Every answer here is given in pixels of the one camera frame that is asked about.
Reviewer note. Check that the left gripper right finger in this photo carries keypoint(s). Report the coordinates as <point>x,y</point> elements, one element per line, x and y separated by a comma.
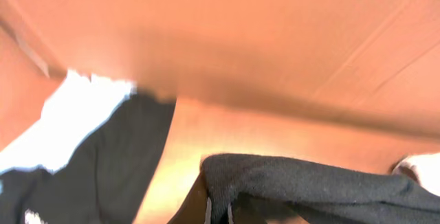
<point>247,209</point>

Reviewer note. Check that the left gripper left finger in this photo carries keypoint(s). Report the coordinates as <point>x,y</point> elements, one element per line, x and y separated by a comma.
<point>197,206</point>

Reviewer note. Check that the black t-shirt with logo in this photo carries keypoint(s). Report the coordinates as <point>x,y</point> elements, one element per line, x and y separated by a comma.
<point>105,179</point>

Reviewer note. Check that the light blue t-shirt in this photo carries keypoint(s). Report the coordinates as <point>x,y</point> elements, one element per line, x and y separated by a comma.
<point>76,109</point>

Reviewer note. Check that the folded beige shorts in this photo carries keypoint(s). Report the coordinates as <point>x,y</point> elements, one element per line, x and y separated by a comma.
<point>424,169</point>

